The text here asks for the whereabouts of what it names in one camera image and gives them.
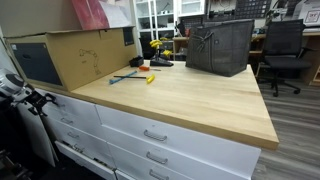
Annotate white sheet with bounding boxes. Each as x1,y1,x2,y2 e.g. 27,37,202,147
99,0,133,29

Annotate small black box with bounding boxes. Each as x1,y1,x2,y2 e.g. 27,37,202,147
128,55,145,68

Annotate orange handled screwdriver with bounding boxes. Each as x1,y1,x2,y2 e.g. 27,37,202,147
138,65,162,72

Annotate black office chair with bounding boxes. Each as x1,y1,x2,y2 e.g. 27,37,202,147
258,18,316,98

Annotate black chair back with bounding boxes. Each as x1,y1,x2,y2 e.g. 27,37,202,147
138,32,157,60

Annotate light grey wrist camera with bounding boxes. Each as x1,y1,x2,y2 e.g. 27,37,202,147
13,89,34,101

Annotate dark grey tote bag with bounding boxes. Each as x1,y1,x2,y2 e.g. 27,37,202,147
185,18,256,78

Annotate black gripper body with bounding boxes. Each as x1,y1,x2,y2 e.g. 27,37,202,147
26,90,48,108

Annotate black equipment frame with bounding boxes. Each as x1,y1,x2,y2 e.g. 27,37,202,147
0,96,38,180

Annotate yellow handled T wrench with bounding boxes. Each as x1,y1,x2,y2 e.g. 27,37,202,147
113,73,156,85

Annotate white shelf unit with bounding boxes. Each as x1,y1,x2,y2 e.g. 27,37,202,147
132,0,179,43

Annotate small wooden table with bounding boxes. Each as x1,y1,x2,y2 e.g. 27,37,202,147
172,35,191,62

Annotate white board panel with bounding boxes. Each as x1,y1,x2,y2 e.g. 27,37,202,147
0,34,60,168

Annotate large cardboard box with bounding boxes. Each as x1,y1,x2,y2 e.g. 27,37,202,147
5,26,138,93

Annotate black pegboard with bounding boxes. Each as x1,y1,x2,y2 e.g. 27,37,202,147
234,0,273,20

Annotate white wall cabinet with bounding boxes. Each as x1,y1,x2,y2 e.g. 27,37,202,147
176,0,208,18

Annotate white printer box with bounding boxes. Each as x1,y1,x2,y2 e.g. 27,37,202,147
293,0,320,28

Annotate wooden desk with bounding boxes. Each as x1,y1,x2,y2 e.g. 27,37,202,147
249,28,320,87

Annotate blue bar tool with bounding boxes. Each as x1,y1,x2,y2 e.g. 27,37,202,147
108,70,138,85

